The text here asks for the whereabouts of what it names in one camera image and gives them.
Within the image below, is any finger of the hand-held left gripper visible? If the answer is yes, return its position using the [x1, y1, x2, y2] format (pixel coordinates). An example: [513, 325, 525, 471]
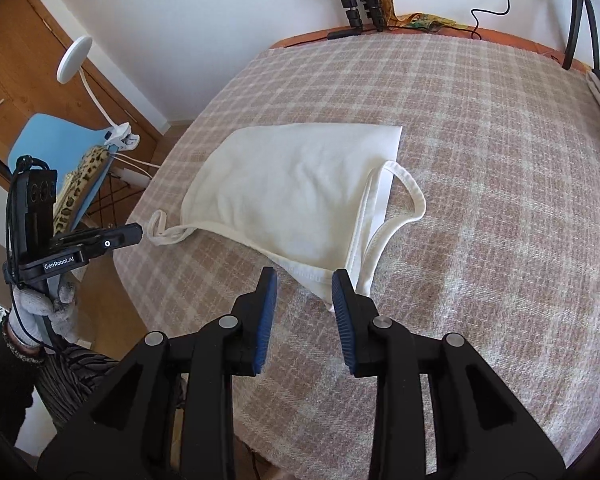
[55, 224, 143, 256]

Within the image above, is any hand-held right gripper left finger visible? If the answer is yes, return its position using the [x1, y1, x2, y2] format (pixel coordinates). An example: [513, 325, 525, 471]
[37, 266, 278, 480]

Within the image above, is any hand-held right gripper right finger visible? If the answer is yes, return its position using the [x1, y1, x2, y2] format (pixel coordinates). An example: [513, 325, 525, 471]
[331, 269, 566, 480]

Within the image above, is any white camisole top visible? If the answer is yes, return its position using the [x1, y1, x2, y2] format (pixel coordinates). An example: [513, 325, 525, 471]
[146, 122, 427, 313]

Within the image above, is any person's left forearm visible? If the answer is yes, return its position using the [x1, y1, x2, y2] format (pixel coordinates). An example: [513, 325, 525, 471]
[0, 320, 46, 456]

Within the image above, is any person's left hand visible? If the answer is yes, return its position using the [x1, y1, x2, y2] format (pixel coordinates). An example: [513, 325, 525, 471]
[7, 280, 79, 356]

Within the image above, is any leopard print cloth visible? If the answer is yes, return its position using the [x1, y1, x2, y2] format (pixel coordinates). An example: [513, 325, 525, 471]
[52, 145, 108, 233]

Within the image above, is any blue chair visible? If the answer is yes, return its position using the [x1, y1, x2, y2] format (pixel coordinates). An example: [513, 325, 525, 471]
[7, 114, 131, 226]

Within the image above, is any person's grey patterned clothing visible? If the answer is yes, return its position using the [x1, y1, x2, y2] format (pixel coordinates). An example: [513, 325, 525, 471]
[32, 340, 126, 431]

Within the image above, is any wooden door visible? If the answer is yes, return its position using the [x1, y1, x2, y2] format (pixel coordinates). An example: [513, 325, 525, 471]
[0, 0, 166, 191]

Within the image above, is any white clip lamp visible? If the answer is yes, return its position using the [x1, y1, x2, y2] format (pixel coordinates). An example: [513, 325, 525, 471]
[56, 35, 143, 153]

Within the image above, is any beige plaid blanket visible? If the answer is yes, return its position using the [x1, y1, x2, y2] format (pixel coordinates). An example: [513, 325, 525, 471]
[112, 30, 600, 471]

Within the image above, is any colourful patterned cloth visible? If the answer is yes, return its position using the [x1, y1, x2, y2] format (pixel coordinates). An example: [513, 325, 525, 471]
[397, 11, 478, 35]

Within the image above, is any small black tripod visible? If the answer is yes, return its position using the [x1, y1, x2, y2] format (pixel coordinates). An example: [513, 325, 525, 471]
[561, 0, 600, 72]

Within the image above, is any white lamp cable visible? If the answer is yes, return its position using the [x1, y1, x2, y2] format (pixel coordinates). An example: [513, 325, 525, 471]
[111, 152, 163, 188]

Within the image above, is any wooden bed frame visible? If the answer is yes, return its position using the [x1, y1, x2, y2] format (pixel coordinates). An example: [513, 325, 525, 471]
[269, 12, 593, 72]

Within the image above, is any black power cable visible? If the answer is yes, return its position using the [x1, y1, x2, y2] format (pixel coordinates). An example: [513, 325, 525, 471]
[470, 0, 551, 41]

